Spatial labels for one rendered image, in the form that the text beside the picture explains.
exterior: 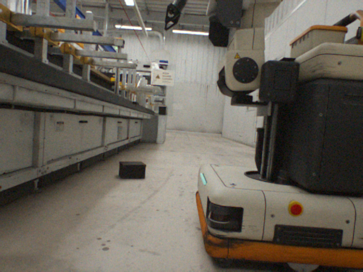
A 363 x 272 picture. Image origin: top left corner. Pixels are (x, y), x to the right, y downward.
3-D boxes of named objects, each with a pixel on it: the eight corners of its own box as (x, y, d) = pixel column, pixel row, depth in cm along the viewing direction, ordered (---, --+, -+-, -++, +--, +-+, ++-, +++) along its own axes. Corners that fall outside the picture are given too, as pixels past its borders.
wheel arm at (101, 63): (136, 70, 160) (136, 63, 160) (135, 69, 157) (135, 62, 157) (69, 65, 160) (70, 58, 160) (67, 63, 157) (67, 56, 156)
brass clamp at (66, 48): (81, 59, 138) (81, 51, 138) (70, 53, 125) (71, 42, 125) (69, 59, 138) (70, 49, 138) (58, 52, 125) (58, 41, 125)
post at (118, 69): (119, 96, 231) (122, 47, 229) (118, 95, 226) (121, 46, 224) (114, 95, 231) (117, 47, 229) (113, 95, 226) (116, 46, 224)
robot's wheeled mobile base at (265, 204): (307, 211, 145) (311, 169, 143) (405, 279, 81) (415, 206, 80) (194, 202, 144) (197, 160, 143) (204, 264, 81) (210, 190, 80)
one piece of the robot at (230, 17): (235, 48, 122) (239, 4, 121) (251, 27, 94) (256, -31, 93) (203, 46, 122) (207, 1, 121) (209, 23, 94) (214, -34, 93)
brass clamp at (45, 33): (59, 46, 113) (59, 34, 113) (42, 35, 100) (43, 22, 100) (45, 45, 113) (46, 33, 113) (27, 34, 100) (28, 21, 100)
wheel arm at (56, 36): (115, 48, 110) (116, 38, 110) (113, 46, 107) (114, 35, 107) (19, 40, 110) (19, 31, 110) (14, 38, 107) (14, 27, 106)
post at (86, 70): (88, 89, 157) (93, 13, 154) (86, 89, 153) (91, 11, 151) (83, 89, 157) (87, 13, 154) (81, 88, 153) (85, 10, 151)
